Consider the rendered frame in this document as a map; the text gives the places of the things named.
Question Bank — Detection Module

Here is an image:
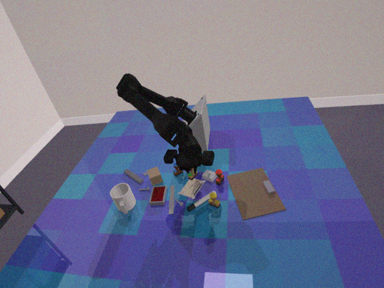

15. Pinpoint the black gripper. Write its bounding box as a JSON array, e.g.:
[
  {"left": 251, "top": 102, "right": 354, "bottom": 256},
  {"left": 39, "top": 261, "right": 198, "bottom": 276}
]
[{"left": 164, "top": 146, "right": 215, "bottom": 174}]

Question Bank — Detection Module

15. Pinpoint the grey mug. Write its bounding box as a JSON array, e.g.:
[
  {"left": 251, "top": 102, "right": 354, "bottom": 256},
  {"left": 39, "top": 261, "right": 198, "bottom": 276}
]
[{"left": 110, "top": 183, "right": 136, "bottom": 214}]

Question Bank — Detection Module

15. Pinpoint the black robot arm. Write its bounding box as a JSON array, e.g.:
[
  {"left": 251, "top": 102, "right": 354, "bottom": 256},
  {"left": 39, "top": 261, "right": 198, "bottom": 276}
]
[{"left": 116, "top": 74, "right": 201, "bottom": 170}]

